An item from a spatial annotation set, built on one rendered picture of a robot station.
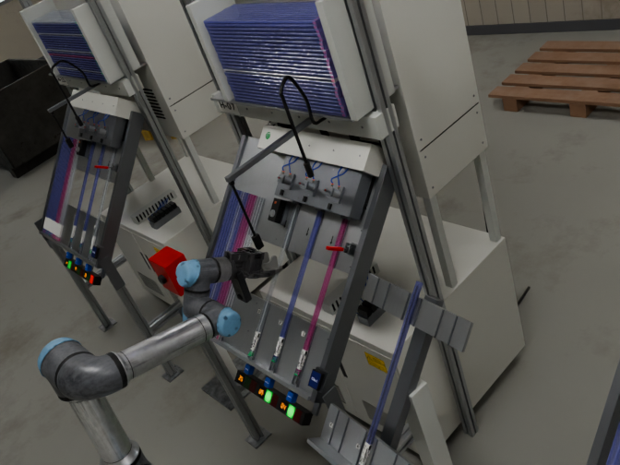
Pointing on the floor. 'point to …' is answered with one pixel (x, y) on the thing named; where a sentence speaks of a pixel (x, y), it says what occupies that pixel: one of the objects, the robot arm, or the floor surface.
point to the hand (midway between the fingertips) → (277, 268)
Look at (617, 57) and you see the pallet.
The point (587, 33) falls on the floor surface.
